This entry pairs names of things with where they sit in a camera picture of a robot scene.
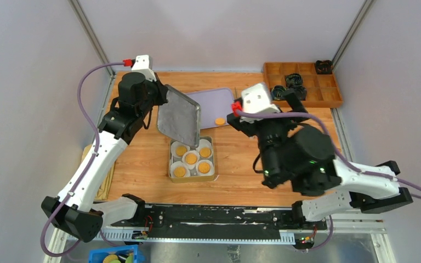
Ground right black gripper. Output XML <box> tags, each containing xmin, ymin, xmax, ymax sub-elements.
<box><xmin>227</xmin><ymin>88</ymin><xmax>309</xmax><ymax>182</ymax></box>

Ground silver tin lid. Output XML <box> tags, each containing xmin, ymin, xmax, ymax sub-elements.
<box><xmin>157</xmin><ymin>84</ymin><xmax>201</xmax><ymax>147</ymax></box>

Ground orange cookie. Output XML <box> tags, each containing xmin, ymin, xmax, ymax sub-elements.
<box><xmin>199</xmin><ymin>147</ymin><xmax>212</xmax><ymax>158</ymax></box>
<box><xmin>198</xmin><ymin>162</ymin><xmax>211</xmax><ymax>174</ymax></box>
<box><xmin>173</xmin><ymin>166</ymin><xmax>187</xmax><ymax>178</ymax></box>
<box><xmin>185</xmin><ymin>153</ymin><xmax>198</xmax><ymax>165</ymax></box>
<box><xmin>175</xmin><ymin>145</ymin><xmax>187</xmax><ymax>157</ymax></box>
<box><xmin>214</xmin><ymin>118</ymin><xmax>226</xmax><ymax>126</ymax></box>

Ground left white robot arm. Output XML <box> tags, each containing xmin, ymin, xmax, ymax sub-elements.
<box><xmin>42</xmin><ymin>55</ymin><xmax>168</xmax><ymax>243</ymax></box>

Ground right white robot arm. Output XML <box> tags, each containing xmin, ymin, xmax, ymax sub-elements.
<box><xmin>227</xmin><ymin>83</ymin><xmax>413</xmax><ymax>229</ymax></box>

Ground wooden compartment organizer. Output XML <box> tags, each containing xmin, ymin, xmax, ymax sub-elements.
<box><xmin>263</xmin><ymin>62</ymin><xmax>343</xmax><ymax>108</ymax></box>

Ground lavender tray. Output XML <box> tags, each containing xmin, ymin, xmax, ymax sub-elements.
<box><xmin>186</xmin><ymin>88</ymin><xmax>234</xmax><ymax>130</ymax></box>

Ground gold cookie tin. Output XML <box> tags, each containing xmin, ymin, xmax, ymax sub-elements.
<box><xmin>168</xmin><ymin>136</ymin><xmax>218</xmax><ymax>183</ymax></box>

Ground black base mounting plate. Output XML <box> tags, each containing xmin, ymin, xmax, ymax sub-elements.
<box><xmin>114</xmin><ymin>204</ymin><xmax>327</xmax><ymax>241</ymax></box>

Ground blue plastic bin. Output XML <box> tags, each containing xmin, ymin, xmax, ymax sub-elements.
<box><xmin>88</xmin><ymin>245</ymin><xmax>146</xmax><ymax>263</ymax></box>

